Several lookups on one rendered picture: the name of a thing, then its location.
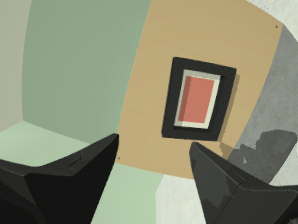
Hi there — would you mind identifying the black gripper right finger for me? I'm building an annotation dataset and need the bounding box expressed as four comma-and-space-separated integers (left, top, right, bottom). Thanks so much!
189, 141, 298, 224

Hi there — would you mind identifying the tan wooden board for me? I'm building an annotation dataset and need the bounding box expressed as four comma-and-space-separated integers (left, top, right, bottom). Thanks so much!
114, 0, 283, 180

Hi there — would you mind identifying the black picture frame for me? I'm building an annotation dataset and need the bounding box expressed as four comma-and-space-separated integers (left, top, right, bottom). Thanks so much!
161, 56, 237, 141

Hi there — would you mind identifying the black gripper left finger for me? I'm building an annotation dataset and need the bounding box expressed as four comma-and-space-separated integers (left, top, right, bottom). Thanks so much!
0, 133, 120, 224

